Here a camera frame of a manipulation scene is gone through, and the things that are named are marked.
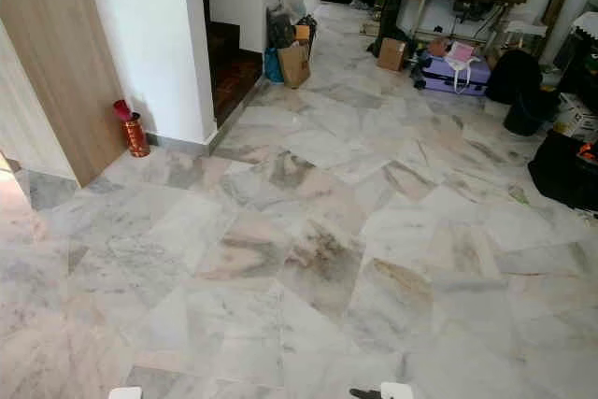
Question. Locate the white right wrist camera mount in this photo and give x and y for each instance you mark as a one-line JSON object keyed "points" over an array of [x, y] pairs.
{"points": [[396, 391]]}

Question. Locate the white pink tote bag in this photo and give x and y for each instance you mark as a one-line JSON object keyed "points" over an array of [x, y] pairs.
{"points": [[461, 53]]}

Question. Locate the black backpack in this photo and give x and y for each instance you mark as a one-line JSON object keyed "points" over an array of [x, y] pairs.
{"points": [[514, 77]]}

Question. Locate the purple suitcase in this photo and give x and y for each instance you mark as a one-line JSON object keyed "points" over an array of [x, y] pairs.
{"points": [[434, 77]]}

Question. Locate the red gold vase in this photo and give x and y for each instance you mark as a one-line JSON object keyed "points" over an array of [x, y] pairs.
{"points": [[136, 137]]}

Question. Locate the black plastic bucket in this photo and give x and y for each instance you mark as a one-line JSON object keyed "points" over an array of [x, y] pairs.
{"points": [[528, 114]]}

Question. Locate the white printed box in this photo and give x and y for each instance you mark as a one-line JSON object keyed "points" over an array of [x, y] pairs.
{"points": [[575, 117]]}

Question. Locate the brown paper bag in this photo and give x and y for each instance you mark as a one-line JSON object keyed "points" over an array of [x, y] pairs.
{"points": [[294, 64]]}

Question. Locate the blue bag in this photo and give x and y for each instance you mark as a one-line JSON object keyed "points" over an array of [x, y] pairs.
{"points": [[272, 67]]}

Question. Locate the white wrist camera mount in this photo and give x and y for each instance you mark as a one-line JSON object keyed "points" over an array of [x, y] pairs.
{"points": [[396, 391], [124, 394]]}

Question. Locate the small cardboard box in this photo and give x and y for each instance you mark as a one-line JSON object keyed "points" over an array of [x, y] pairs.
{"points": [[391, 54]]}

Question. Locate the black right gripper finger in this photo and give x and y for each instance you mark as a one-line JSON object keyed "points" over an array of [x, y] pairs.
{"points": [[359, 393]]}

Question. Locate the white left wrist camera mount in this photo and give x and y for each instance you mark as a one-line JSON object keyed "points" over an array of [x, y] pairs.
{"points": [[124, 394]]}

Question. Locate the black duffel bag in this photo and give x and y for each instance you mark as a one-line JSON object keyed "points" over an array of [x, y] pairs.
{"points": [[561, 170]]}

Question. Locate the light wood cabinet panel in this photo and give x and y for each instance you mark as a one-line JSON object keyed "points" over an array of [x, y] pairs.
{"points": [[56, 44]]}

